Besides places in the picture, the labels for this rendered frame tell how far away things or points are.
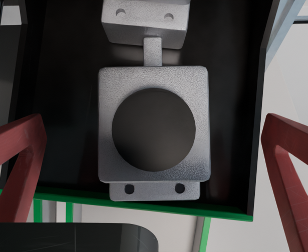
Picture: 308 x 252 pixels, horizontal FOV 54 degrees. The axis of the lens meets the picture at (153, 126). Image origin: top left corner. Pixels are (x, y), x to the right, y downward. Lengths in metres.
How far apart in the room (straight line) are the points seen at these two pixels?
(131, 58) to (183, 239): 0.22
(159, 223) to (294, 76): 0.89
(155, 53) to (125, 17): 0.02
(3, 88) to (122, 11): 0.17
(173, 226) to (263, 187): 0.26
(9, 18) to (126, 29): 0.09
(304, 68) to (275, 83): 0.43
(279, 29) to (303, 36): 0.74
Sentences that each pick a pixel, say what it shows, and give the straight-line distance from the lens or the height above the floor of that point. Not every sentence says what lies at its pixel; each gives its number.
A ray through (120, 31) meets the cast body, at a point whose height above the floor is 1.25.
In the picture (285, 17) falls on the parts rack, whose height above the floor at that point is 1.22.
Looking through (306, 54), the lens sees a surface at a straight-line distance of 1.06.
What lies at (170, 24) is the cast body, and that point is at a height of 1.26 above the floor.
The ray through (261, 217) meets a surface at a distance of 0.55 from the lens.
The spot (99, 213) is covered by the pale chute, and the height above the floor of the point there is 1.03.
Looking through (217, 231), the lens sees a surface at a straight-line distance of 0.53.
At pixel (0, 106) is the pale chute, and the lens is 0.31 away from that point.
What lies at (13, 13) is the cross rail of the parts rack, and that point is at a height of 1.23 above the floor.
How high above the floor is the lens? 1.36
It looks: 61 degrees down
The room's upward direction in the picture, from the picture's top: 5 degrees clockwise
